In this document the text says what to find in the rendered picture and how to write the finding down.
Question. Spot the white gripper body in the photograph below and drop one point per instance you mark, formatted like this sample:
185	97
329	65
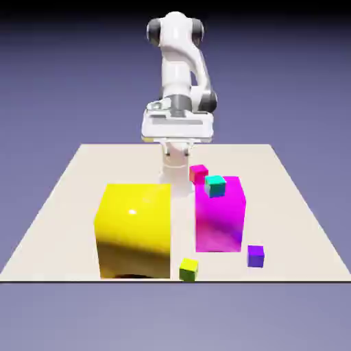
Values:
178	130

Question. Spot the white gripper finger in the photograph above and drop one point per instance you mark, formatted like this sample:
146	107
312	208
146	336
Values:
166	149
187	149

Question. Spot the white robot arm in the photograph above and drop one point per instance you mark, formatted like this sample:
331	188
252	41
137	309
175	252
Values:
175	60

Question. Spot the small pink cube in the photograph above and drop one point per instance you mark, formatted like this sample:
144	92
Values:
197	172

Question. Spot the small teal cube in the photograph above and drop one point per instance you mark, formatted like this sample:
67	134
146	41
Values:
215	186

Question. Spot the small yellow-green cube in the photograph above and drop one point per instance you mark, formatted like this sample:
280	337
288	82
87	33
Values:
188	270

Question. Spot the small purple cube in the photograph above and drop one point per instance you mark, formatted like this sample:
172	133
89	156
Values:
255	256

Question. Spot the large yellow box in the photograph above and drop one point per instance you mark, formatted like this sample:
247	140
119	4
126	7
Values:
134	219

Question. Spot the large magenta box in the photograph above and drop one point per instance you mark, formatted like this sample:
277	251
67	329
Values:
219	222

